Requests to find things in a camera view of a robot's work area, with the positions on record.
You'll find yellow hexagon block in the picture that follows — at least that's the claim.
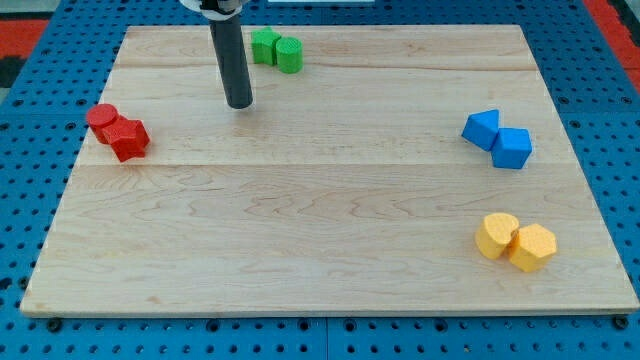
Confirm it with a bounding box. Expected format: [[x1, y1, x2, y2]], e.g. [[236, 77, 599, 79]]
[[507, 224, 558, 272]]

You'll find blue triangle block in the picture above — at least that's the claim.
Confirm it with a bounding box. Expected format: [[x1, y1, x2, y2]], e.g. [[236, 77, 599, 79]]
[[461, 109, 500, 151]]

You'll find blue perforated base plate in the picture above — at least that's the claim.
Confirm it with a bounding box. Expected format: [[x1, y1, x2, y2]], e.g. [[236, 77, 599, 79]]
[[1, 1, 639, 359]]

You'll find green star block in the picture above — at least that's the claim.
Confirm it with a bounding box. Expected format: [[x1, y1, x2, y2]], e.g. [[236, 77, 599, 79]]
[[251, 26, 281, 66]]

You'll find wooden board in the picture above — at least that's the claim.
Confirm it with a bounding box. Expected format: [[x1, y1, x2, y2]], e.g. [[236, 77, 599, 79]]
[[21, 25, 639, 318]]

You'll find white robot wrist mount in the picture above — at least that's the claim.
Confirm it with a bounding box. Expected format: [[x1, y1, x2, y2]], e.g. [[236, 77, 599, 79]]
[[179, 0, 245, 21]]

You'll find red star block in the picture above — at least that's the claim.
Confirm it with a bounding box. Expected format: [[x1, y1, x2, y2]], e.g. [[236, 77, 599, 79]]
[[103, 117, 150, 162]]

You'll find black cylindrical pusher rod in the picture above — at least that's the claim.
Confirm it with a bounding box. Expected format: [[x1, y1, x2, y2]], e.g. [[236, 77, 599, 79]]
[[209, 16, 253, 109]]

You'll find yellow heart block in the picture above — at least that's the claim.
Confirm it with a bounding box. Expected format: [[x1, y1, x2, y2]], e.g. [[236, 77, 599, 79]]
[[474, 212, 520, 259]]

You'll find blue cube block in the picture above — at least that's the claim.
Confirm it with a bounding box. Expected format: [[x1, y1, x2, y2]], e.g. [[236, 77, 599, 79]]
[[491, 128, 533, 169]]

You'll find green cylinder block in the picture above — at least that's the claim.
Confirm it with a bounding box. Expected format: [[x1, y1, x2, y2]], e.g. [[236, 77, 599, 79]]
[[275, 37, 304, 74]]

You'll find red cylinder block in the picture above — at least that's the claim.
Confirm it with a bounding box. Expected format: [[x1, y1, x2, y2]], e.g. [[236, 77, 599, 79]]
[[85, 103, 119, 144]]

